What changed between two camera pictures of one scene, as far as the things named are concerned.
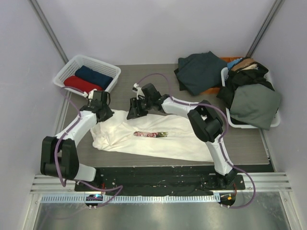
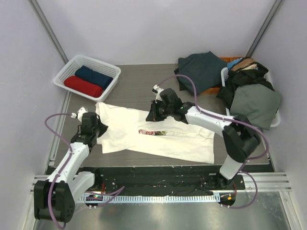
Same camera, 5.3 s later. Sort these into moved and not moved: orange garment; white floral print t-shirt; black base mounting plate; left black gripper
Moved: left black gripper
Not moved: orange garment; white floral print t-shirt; black base mounting plate
